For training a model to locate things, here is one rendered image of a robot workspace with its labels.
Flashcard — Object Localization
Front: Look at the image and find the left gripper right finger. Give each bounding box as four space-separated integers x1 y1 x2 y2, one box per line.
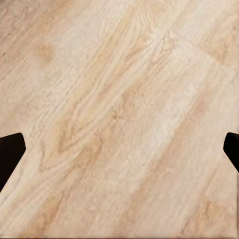
223 132 239 173

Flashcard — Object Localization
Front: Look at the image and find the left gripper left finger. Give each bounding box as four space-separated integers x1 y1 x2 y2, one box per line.
0 132 26 192

